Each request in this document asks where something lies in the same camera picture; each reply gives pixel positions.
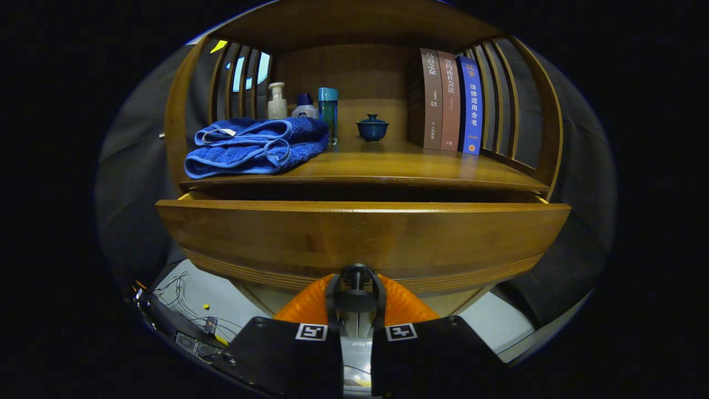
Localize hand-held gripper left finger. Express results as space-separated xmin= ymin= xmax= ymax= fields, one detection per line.
xmin=213 ymin=273 xmax=344 ymax=399

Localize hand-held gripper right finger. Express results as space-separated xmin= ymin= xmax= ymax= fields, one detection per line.
xmin=371 ymin=273 xmax=502 ymax=397

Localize wooden drawer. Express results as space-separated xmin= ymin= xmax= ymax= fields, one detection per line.
xmin=155 ymin=191 xmax=571 ymax=314

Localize wooden countertop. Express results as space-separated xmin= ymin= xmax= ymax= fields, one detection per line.
xmin=180 ymin=139 xmax=549 ymax=193

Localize wooden cabinet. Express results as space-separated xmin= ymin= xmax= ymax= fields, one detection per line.
xmin=165 ymin=0 xmax=564 ymax=316

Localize folded blue towel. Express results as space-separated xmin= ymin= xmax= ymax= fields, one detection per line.
xmin=184 ymin=117 xmax=330 ymax=180

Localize blue lidded teacup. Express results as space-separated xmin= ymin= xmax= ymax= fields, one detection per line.
xmin=355 ymin=114 xmax=390 ymax=142

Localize clear teal bottle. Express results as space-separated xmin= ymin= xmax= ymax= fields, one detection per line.
xmin=318 ymin=87 xmax=339 ymax=146

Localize white bottle dark blue cap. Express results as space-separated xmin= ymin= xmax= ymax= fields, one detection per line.
xmin=291 ymin=93 xmax=319 ymax=119

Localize white pump bottle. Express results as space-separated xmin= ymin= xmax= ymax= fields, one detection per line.
xmin=268 ymin=83 xmax=288 ymax=120

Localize blue book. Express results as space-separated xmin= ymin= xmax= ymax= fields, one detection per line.
xmin=455 ymin=54 xmax=483 ymax=155

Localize dark brown book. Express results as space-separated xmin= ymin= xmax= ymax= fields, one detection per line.
xmin=410 ymin=48 xmax=444 ymax=150

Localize reddish brown book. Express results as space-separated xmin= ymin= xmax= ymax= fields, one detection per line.
xmin=438 ymin=50 xmax=461 ymax=152

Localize thin floor cables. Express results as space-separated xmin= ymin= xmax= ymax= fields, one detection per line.
xmin=152 ymin=272 xmax=244 ymax=344

